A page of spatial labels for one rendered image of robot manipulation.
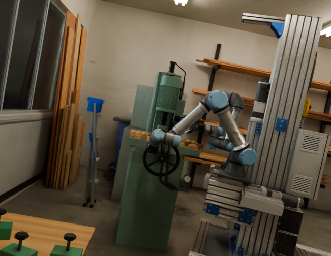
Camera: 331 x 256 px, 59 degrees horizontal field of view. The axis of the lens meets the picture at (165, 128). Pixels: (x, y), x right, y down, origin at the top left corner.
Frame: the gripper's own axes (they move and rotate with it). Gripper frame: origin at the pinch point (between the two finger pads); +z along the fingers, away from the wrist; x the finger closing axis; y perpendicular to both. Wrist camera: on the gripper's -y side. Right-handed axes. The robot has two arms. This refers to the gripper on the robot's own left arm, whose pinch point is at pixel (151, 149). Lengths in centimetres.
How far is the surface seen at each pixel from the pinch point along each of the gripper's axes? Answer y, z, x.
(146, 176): 11.8, 33.5, 2.0
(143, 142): -11.9, 20.0, -6.4
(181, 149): -13.1, 21.2, 25.9
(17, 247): 79, -81, -47
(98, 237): 62, 69, -27
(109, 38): -240, 181, -90
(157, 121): -40, 34, 2
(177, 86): -62, 4, 12
